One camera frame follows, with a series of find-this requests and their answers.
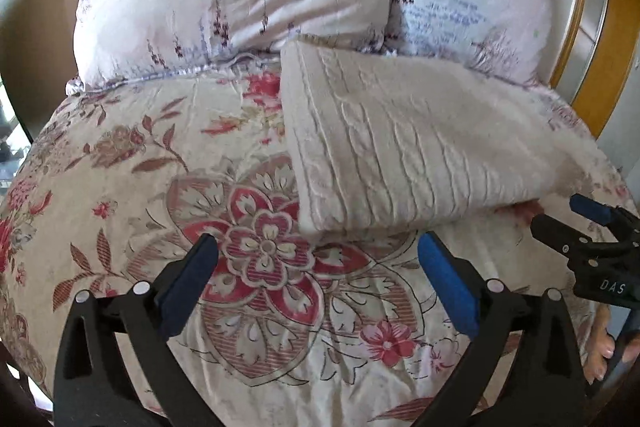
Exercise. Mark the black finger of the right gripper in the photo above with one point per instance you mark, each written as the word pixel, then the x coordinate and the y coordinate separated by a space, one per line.
pixel 623 224
pixel 559 237

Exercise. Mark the floral bedspread with red flowers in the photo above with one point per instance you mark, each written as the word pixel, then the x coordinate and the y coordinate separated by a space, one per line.
pixel 288 330

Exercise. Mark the beige cable-knit sweater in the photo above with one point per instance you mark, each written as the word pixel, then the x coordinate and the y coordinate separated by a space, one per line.
pixel 387 144

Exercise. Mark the wooden bed headboard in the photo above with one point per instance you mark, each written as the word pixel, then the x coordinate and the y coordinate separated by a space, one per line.
pixel 589 55

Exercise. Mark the person's right hand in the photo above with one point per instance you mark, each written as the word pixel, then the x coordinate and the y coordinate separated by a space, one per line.
pixel 600 346

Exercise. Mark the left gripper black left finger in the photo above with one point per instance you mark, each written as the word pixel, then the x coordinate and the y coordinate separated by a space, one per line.
pixel 91 384

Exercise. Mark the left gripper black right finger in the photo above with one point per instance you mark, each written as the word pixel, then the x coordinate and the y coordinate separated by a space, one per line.
pixel 522 366

